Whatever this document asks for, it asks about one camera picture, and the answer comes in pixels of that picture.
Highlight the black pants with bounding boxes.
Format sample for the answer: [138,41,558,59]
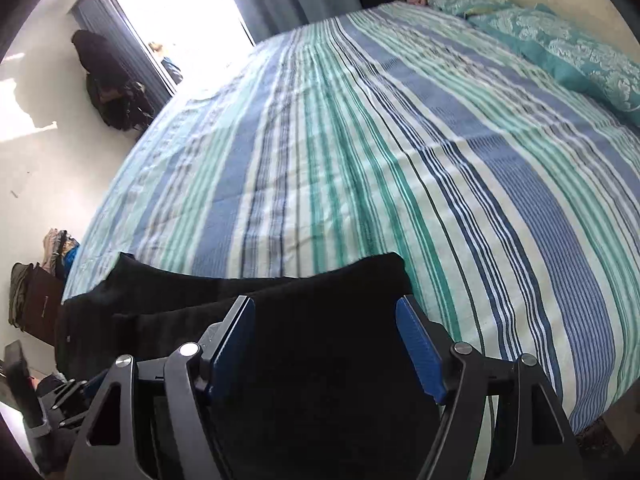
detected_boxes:
[54,254,438,479]

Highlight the brown wooden cabinet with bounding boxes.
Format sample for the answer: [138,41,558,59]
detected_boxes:
[20,266,64,346]

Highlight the folded clothes stack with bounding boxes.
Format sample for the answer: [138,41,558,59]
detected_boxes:
[40,229,80,281]

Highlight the striped blue green bedsheet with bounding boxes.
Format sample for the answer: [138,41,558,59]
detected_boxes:
[64,2,639,479]

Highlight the dark hanging bags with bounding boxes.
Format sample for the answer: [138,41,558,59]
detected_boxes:
[70,29,155,134]

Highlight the teal floral pillow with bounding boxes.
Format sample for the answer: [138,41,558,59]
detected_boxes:
[428,0,639,126]

